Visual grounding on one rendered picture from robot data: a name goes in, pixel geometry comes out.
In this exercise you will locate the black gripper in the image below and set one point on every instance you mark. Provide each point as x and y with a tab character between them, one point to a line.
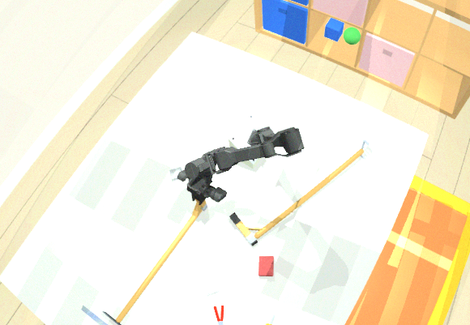
216	194

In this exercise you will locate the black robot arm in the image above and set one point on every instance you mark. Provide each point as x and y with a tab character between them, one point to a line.
263	143

